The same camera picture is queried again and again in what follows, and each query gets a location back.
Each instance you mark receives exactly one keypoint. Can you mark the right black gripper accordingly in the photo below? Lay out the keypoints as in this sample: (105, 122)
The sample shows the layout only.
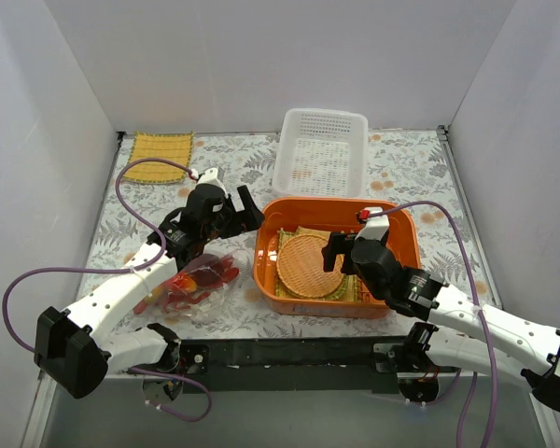
(343, 252)

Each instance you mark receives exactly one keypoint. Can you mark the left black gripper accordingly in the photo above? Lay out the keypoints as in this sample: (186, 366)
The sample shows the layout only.
(236, 214)

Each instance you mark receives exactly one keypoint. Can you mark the red fake lobster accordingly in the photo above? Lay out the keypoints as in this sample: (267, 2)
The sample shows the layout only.
(200, 284)

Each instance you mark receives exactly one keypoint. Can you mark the clear zip top bag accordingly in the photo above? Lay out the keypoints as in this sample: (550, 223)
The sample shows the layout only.
(193, 289)

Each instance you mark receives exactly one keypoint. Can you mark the orange yellow fake mango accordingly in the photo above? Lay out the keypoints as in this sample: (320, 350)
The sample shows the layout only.
(181, 282)

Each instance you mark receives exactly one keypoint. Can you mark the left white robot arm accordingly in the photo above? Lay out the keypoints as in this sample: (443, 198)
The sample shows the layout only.
(75, 346)

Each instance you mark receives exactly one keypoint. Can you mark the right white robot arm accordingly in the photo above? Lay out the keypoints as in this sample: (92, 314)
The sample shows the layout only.
(416, 293)

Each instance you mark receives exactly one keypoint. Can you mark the orange plastic tub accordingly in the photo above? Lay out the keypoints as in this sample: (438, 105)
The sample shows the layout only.
(314, 213)

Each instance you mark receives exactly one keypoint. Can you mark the round woven bamboo tray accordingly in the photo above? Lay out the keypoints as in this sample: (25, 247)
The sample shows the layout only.
(300, 267)

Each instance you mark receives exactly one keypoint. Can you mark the green bamboo mat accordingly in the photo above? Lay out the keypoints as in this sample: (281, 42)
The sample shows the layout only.
(349, 292)

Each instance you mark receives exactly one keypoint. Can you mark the white perforated plastic basket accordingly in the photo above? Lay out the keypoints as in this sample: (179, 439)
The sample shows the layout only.
(322, 152)

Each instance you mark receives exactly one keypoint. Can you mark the yellow woven mat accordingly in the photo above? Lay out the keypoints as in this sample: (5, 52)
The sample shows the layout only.
(175, 147)

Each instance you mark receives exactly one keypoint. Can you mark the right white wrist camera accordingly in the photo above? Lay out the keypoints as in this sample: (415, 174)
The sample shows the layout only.
(375, 224)

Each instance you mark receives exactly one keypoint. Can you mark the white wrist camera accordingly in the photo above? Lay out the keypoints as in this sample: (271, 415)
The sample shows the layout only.
(211, 176)
(375, 224)

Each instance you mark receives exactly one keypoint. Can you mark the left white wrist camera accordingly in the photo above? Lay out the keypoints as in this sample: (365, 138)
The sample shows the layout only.
(211, 176)

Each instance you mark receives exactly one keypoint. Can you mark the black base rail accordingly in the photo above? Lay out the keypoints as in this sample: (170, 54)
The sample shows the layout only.
(376, 364)

